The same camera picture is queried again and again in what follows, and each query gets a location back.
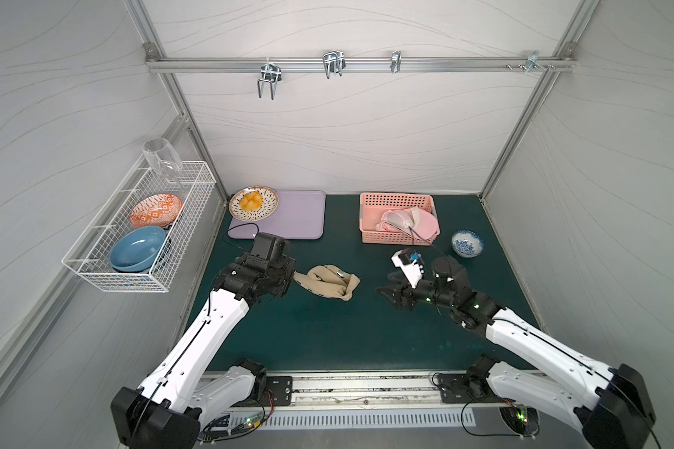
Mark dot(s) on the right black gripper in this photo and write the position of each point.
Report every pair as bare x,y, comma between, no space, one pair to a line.
405,295

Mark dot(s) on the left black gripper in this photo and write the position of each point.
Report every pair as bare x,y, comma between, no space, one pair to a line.
284,275

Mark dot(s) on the beige baseball cap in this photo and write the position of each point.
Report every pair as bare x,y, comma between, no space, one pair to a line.
329,282

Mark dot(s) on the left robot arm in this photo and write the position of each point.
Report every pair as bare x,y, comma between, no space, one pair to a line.
170,408

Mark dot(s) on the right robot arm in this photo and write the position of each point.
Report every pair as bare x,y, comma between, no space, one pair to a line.
610,407

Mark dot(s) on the pink baseball cap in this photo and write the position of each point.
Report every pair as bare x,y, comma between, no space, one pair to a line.
414,222

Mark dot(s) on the patterned plate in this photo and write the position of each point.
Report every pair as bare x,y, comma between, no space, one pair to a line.
269,205

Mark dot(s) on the yellow fruit pieces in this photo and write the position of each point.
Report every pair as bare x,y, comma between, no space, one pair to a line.
251,201

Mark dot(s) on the blue white porcelain bowl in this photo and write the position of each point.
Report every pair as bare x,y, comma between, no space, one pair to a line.
467,244

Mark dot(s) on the lavender cutting mat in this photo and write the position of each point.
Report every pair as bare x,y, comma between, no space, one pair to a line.
300,217

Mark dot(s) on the pink plastic basket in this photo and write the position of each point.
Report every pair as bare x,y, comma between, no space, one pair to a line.
373,205

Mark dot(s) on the orange patterned bowl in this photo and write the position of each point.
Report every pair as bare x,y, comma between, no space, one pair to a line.
157,210

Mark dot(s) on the blue ceramic bowl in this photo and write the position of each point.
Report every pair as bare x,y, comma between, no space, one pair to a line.
138,250

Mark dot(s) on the clear drinking glass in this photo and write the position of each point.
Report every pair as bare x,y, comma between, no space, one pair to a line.
163,158

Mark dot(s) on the small metal hook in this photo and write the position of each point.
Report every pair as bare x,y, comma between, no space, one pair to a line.
396,62

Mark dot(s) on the loop metal hook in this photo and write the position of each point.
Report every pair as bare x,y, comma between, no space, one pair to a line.
334,63

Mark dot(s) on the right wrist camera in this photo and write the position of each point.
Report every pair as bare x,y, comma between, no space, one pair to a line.
409,261

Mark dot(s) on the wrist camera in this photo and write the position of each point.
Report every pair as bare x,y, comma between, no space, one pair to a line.
409,261
270,247

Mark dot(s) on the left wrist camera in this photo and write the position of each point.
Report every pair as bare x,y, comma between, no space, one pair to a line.
270,247

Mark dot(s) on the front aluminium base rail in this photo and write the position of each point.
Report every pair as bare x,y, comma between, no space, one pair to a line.
364,390

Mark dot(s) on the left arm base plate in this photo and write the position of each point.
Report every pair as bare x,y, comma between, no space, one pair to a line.
276,390

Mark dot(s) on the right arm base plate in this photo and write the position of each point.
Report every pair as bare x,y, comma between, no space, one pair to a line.
457,387

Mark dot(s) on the white wire wall basket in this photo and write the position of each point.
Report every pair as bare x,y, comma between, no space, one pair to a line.
89,256

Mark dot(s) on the double wire metal hook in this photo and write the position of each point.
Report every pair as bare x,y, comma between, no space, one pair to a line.
270,76

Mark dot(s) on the horizontal aluminium rail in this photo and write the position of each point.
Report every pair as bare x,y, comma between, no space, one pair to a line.
361,65

